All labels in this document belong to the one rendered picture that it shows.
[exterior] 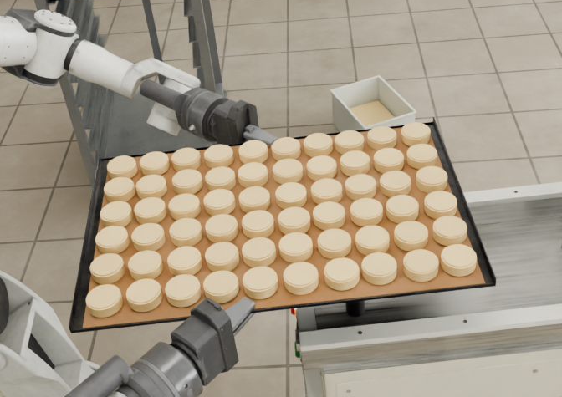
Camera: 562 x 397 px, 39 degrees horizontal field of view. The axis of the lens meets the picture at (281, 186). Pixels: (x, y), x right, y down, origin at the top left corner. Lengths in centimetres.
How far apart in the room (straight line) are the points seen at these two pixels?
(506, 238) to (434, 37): 239
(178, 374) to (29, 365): 46
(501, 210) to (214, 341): 67
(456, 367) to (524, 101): 218
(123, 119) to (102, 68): 163
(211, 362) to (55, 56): 72
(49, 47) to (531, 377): 103
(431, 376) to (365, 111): 199
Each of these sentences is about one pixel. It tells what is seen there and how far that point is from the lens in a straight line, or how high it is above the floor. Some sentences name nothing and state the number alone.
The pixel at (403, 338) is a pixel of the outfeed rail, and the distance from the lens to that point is 128.
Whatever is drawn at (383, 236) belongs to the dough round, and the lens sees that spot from 120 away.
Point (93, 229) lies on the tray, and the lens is 132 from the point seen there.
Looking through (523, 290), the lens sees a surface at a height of 84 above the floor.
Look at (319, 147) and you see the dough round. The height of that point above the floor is 106.
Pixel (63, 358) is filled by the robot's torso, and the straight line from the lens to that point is 161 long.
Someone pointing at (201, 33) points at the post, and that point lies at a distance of 251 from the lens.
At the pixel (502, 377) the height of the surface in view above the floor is 78.
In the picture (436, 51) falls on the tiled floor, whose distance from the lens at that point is 372.
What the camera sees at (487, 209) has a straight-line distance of 152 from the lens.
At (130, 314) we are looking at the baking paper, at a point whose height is 103.
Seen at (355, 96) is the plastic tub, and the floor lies 10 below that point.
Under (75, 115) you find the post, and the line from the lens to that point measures 269.
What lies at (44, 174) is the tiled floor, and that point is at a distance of 328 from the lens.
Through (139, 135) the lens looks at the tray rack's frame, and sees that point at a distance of 308.
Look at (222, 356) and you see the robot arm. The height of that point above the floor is 102.
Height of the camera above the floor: 188
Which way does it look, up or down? 39 degrees down
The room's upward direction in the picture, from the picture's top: 6 degrees counter-clockwise
